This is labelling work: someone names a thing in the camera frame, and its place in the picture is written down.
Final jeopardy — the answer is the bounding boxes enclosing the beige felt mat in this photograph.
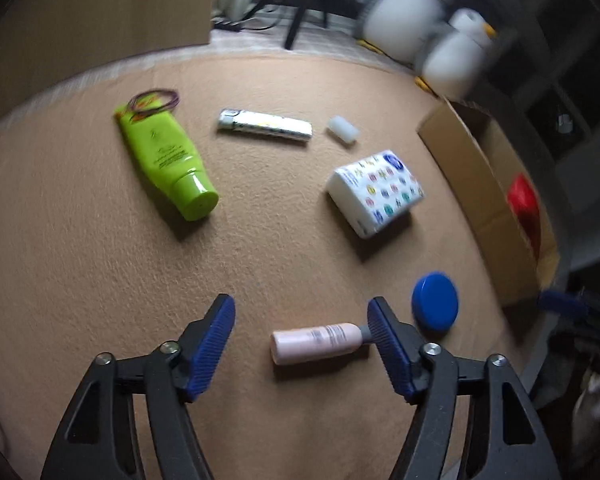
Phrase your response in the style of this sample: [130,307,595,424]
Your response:
[0,55,526,479]

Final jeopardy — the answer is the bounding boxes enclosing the patterned white lighter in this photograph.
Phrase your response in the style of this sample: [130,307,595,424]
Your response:
[218,108,313,142]

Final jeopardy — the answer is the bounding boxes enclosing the blue round tin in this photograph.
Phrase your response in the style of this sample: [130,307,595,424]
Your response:
[412,272,460,333]

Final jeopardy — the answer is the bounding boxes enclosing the small penguin plush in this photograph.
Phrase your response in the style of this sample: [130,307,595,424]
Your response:
[414,8,498,101]

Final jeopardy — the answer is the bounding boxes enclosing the small white translucent cap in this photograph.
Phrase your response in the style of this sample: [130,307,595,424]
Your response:
[327,116,360,145]

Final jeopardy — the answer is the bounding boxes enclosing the light wooden cabinet panel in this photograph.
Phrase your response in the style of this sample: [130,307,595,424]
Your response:
[0,0,212,118]

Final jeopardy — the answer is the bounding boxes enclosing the pink small bottle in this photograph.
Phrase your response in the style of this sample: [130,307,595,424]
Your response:
[270,323,373,366]

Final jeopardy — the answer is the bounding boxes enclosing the large penguin plush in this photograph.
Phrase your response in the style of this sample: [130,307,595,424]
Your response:
[353,0,453,65]

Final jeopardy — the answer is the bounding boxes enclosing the red pouch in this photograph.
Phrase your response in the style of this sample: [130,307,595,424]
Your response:
[507,174,542,260]

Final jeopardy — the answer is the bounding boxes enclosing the purple hair ties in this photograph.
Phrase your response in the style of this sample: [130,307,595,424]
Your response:
[127,88,182,116]

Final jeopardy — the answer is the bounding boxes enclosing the patterned tissue pack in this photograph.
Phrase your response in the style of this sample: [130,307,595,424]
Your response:
[326,150,425,240]

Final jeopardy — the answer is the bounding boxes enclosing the cardboard box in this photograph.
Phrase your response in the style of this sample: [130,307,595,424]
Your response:
[417,100,560,307]

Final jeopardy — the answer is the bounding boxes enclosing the green lotion tube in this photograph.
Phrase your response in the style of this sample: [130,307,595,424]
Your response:
[114,106,219,221]

